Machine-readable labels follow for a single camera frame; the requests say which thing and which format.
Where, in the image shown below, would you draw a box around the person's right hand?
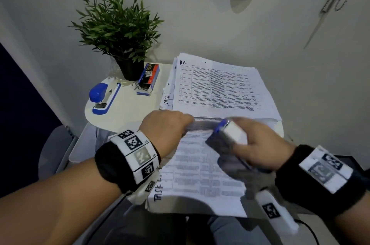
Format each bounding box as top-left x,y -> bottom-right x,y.
230,117 -> 297,171

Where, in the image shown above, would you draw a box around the person's left hand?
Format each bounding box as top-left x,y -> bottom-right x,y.
140,110 -> 196,159

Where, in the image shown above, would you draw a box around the blue white stapler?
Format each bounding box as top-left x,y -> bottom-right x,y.
213,119 -> 273,174
89,77 -> 122,115

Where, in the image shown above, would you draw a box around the blue staples box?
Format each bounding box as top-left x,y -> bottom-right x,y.
136,63 -> 160,97

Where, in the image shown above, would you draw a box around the printed paper bundle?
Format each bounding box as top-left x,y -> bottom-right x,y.
146,120 -> 250,218

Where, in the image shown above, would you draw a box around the stack of printed papers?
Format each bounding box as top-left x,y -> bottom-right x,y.
160,52 -> 283,128

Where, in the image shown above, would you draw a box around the person's left forearm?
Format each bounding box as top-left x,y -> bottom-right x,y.
0,157 -> 122,245

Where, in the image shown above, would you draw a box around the person's right forearm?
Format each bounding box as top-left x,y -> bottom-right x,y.
335,198 -> 370,245

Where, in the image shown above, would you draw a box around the person's grey trousers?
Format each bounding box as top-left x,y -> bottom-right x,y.
104,204 -> 273,245

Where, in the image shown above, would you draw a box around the green potted plant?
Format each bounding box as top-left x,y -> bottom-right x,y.
69,0 -> 165,82

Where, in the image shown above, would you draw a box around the grey round stool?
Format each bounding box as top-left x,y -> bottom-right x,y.
38,125 -> 77,181

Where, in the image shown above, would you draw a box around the black right wrist strap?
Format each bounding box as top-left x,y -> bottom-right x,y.
274,145 -> 367,220

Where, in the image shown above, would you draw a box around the black wrist strap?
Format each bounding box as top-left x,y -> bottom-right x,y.
274,145 -> 367,220
94,129 -> 162,194

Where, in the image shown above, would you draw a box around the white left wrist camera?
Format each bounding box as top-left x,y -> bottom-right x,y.
127,171 -> 161,206

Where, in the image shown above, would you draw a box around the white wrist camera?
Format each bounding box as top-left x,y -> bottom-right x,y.
127,171 -> 161,206
256,190 -> 300,235

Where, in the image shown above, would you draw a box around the black left wrist strap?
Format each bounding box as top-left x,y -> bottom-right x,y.
94,129 -> 162,194

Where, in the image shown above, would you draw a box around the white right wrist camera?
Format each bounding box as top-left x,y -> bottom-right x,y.
256,190 -> 300,235

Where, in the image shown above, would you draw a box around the black right camera cable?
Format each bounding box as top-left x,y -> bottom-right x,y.
294,218 -> 320,245

